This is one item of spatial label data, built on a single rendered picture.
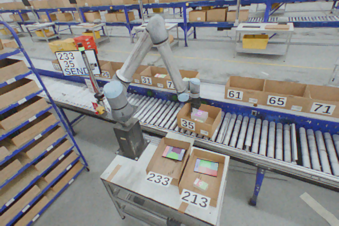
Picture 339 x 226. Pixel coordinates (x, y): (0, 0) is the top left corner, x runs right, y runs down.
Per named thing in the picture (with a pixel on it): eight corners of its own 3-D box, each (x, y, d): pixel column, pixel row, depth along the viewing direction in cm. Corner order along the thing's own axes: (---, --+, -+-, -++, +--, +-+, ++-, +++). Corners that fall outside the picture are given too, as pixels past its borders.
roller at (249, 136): (242, 154, 170) (243, 150, 168) (249, 119, 208) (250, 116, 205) (248, 155, 168) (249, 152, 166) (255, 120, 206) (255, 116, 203)
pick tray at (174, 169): (146, 177, 155) (144, 170, 149) (163, 143, 184) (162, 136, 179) (178, 187, 145) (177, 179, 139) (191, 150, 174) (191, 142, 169)
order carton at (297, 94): (260, 105, 198) (264, 92, 189) (262, 91, 220) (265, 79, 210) (305, 113, 182) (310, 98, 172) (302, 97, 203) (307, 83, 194)
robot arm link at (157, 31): (161, 20, 113) (192, 100, 152) (161, 15, 123) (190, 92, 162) (143, 27, 115) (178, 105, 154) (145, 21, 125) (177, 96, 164)
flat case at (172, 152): (181, 161, 162) (181, 160, 161) (161, 156, 169) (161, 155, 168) (186, 150, 172) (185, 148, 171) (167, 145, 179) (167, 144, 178)
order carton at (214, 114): (177, 126, 202) (176, 114, 193) (188, 111, 223) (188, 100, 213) (211, 138, 184) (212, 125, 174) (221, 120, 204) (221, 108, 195)
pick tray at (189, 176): (178, 194, 140) (177, 187, 135) (193, 155, 169) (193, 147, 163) (216, 208, 129) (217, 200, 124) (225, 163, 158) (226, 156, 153)
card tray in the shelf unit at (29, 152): (30, 160, 186) (25, 153, 180) (13, 151, 198) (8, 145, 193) (65, 132, 215) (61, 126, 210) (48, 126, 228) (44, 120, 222)
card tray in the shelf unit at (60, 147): (38, 172, 197) (34, 166, 191) (24, 162, 210) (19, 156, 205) (71, 144, 225) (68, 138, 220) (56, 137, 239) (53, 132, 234)
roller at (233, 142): (228, 150, 176) (229, 146, 173) (238, 116, 214) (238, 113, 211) (233, 151, 174) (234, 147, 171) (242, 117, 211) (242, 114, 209)
